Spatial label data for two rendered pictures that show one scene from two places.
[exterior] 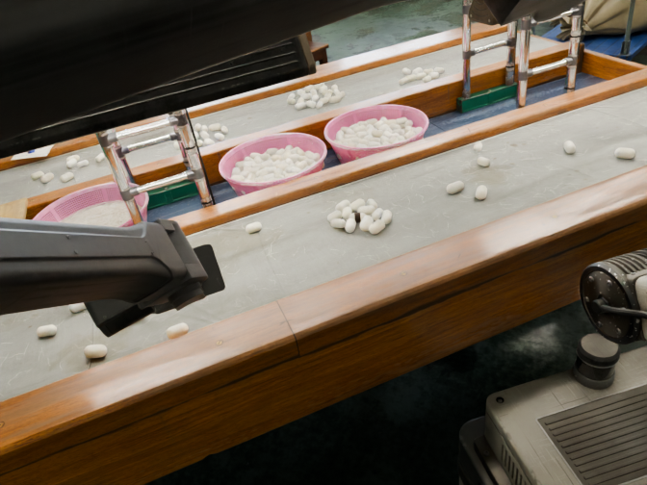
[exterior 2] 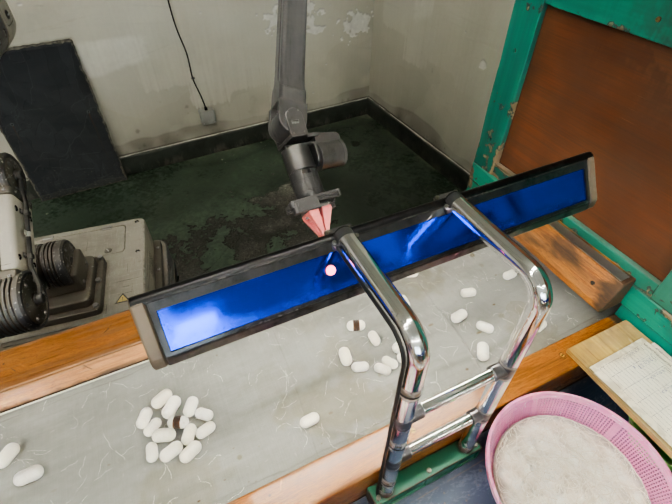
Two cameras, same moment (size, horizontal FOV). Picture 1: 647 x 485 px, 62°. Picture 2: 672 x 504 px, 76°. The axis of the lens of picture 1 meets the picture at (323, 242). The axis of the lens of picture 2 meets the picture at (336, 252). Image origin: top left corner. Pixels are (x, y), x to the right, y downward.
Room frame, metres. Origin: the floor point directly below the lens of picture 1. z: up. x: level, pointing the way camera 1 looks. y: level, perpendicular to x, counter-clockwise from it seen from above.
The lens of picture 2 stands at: (1.25, 0.12, 1.43)
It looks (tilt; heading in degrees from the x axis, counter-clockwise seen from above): 44 degrees down; 170
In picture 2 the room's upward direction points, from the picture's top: straight up
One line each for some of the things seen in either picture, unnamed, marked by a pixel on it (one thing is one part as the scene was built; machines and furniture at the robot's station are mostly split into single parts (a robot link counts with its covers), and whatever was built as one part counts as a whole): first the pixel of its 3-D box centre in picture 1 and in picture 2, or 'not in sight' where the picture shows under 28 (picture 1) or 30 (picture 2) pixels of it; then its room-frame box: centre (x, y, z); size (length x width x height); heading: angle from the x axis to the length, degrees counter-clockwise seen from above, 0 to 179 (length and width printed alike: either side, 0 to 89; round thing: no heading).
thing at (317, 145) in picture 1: (275, 172); not in sight; (1.21, 0.09, 0.72); 0.27 x 0.27 x 0.10
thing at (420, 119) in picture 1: (376, 141); not in sight; (1.29, -0.18, 0.72); 0.27 x 0.27 x 0.10
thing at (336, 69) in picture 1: (276, 109); not in sight; (1.79, 0.08, 0.67); 1.81 x 0.12 x 0.19; 106
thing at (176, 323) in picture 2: (125, 94); (399, 235); (0.87, 0.27, 1.08); 0.62 x 0.08 x 0.07; 106
